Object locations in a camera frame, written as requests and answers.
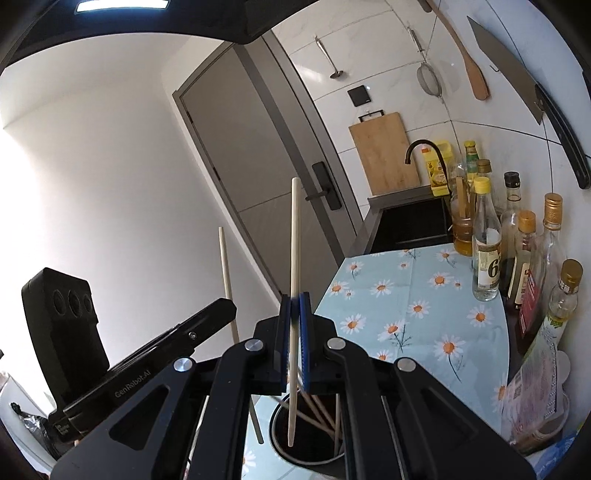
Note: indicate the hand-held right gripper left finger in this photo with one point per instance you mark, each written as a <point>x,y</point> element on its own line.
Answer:
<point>286,350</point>

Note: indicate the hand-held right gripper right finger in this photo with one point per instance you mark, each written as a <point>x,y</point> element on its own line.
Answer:
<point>304,350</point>

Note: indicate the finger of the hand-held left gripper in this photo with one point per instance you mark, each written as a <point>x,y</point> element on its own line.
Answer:
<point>203,321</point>

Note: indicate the light bamboo chopstick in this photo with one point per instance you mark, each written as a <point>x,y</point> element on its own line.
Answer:
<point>295,230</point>
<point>226,277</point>

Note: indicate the row of wooden chopsticks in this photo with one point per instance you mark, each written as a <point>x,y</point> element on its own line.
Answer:
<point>339,429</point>

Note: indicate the black cylindrical utensil holder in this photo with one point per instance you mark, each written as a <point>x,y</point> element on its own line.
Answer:
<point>314,445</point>

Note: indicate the blue daisy print tablecloth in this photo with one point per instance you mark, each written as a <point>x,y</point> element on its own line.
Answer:
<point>415,332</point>

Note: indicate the dark kitchen sink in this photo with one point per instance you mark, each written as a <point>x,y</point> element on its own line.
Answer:
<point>406,226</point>

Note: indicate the grey door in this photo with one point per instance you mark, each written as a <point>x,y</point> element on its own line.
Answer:
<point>240,161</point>

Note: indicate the glass bottle amber liquid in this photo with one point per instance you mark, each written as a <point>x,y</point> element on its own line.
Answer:
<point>463,230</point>

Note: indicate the clear bottle yellow cap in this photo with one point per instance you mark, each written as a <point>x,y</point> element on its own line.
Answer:
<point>486,258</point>

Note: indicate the wooden cutting board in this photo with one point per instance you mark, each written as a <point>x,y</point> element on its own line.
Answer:
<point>383,157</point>

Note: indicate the yellow plastic oil bottle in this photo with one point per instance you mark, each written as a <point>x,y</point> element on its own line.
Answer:
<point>438,170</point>

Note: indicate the brown bottle gold cap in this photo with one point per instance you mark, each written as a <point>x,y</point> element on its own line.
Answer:
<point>524,258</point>

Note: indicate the black faucet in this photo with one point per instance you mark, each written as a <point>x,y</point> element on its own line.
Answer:
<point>429,145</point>

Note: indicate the oil bottle gold cap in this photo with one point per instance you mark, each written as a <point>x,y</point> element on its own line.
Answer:
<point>565,304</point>

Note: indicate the tall clear bottle gold cap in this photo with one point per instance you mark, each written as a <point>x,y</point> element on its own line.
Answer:
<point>551,240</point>

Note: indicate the hanging metal ladle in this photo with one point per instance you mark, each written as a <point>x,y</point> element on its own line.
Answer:
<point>328,57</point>

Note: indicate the hanging metal strainer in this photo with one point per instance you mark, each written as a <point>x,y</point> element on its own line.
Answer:
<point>430,81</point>

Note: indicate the hanging wooden spatula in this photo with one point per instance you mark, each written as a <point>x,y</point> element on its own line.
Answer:
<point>475,74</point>

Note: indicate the black wall switch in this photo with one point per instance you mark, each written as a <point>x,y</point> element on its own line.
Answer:
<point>359,95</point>

